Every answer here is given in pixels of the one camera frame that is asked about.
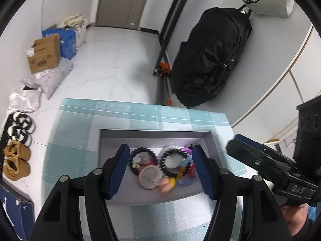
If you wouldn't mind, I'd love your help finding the blue box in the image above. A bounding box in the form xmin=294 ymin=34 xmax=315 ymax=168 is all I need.
xmin=60 ymin=28 xmax=77 ymax=61

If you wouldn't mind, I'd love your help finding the small clear charm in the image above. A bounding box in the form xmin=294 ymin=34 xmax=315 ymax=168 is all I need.
xmin=132 ymin=156 xmax=151 ymax=169

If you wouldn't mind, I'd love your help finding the purple hair tie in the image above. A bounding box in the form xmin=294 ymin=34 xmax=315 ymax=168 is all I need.
xmin=181 ymin=144 xmax=195 ymax=156

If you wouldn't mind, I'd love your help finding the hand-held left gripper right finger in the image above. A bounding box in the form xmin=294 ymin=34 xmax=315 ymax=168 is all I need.
xmin=192 ymin=144 xmax=294 ymax=241

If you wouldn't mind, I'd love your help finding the white tote bag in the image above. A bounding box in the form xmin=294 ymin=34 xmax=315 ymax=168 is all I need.
xmin=59 ymin=14 xmax=88 ymax=49

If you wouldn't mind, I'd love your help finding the person's right hand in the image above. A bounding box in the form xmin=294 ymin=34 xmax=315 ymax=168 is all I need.
xmin=279 ymin=203 xmax=309 ymax=230

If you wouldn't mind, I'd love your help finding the person's right forearm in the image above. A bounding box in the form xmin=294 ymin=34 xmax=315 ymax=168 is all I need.
xmin=288 ymin=217 xmax=321 ymax=241

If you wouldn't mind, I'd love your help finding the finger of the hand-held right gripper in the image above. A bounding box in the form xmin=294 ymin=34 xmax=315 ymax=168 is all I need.
xmin=234 ymin=134 xmax=298 ymax=163
xmin=226 ymin=139 xmax=282 ymax=184

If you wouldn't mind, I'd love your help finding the brown cardboard carton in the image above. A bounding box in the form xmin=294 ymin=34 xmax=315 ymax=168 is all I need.
xmin=26 ymin=35 xmax=61 ymax=74

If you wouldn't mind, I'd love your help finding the black tripod stand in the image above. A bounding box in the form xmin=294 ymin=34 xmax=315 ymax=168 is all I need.
xmin=152 ymin=0 xmax=199 ymax=106

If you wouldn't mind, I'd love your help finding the grey cardboard box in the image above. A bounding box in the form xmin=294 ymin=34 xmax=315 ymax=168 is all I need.
xmin=99 ymin=129 xmax=221 ymax=205

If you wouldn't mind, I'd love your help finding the teal plaid tablecloth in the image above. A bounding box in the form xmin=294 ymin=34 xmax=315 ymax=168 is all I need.
xmin=43 ymin=98 xmax=247 ymax=241

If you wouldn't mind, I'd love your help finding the black white slipper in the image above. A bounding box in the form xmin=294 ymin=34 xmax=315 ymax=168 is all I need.
xmin=5 ymin=125 xmax=33 ymax=148
xmin=11 ymin=112 xmax=36 ymax=134

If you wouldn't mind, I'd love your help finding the blue ring keychain pink figure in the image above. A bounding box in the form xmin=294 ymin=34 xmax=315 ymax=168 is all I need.
xmin=159 ymin=156 xmax=199 ymax=196

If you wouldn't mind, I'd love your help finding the black bead bracelet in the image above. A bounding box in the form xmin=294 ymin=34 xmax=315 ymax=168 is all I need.
xmin=160 ymin=149 xmax=187 ymax=179
xmin=129 ymin=148 xmax=158 ymax=176

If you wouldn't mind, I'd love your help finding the black backpack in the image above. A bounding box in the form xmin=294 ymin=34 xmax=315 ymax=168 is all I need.
xmin=169 ymin=7 xmax=252 ymax=108

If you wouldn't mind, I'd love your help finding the blue shopping bag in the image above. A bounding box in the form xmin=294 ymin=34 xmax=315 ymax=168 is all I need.
xmin=42 ymin=28 xmax=62 ymax=39

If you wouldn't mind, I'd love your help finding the dark blue shoebox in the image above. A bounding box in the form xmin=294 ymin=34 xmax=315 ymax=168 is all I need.
xmin=0 ymin=181 xmax=36 ymax=241

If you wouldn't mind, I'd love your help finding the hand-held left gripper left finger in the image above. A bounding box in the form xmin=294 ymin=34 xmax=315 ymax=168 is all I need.
xmin=29 ymin=144 xmax=131 ymax=241

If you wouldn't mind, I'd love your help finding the grey round pin badge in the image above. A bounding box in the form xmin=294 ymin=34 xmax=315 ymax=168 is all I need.
xmin=138 ymin=165 xmax=163 ymax=190

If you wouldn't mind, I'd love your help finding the grey plastic parcel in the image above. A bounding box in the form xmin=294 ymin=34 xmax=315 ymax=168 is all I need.
xmin=21 ymin=73 xmax=43 ymax=90
xmin=38 ymin=57 xmax=74 ymax=100

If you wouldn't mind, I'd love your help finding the brown door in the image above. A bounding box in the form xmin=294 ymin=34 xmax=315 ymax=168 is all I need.
xmin=95 ymin=0 xmax=151 ymax=31

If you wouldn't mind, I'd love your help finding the brown suede shoe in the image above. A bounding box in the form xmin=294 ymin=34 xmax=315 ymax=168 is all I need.
xmin=3 ymin=141 xmax=31 ymax=161
xmin=2 ymin=157 xmax=31 ymax=182

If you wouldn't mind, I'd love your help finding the white pink round badge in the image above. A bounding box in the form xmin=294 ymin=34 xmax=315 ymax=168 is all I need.
xmin=162 ymin=145 xmax=185 ymax=169

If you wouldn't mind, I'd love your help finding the white plastic parcel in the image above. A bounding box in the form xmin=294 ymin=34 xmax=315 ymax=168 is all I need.
xmin=7 ymin=89 xmax=42 ymax=114

